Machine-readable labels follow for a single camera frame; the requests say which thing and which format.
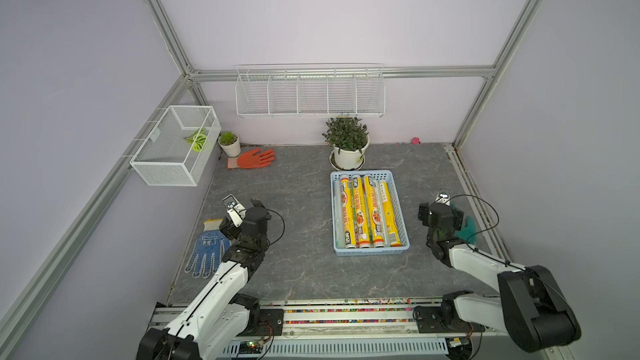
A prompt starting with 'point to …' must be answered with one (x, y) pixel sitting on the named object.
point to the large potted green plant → (350, 137)
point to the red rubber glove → (252, 160)
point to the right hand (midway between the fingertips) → (440, 205)
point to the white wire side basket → (177, 150)
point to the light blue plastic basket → (385, 174)
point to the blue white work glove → (212, 243)
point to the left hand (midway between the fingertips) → (243, 209)
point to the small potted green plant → (230, 143)
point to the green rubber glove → (468, 230)
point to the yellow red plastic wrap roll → (361, 212)
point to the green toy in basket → (197, 139)
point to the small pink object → (416, 140)
